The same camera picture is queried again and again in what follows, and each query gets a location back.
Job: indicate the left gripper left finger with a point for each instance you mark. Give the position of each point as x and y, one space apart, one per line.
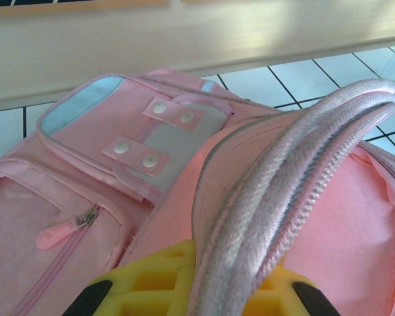
145 283

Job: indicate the pink backpack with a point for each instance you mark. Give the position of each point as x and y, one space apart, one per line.
184 181

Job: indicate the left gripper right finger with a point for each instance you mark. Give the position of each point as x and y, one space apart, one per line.
293 296

